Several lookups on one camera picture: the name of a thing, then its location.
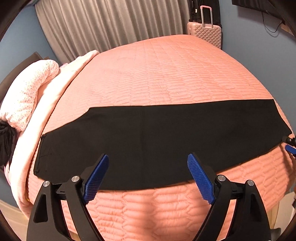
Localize pink dotted pillow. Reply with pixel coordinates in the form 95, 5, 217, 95
1, 59, 59, 132

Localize beige wall socket panel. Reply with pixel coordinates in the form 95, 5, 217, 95
280, 23, 293, 35

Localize black hardshell suitcase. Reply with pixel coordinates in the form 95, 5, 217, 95
188, 0, 221, 27

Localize light pink folded blanket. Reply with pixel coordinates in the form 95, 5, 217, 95
4, 50, 99, 216

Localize grey pleated curtain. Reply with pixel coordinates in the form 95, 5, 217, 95
35, 0, 189, 64

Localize pink quilted bed cover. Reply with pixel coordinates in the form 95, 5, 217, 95
25, 35, 295, 240

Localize pink hardshell suitcase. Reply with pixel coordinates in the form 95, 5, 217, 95
187, 6, 222, 49

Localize wall mounted television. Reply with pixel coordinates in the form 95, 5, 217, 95
232, 0, 283, 21

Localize black power cable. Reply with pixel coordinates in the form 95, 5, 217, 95
261, 11, 284, 38

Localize dark bed headboard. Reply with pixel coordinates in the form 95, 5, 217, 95
0, 52, 49, 103

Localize black pants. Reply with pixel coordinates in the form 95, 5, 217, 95
34, 99, 292, 190

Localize black object beside pillow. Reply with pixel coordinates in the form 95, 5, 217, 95
0, 120, 18, 166

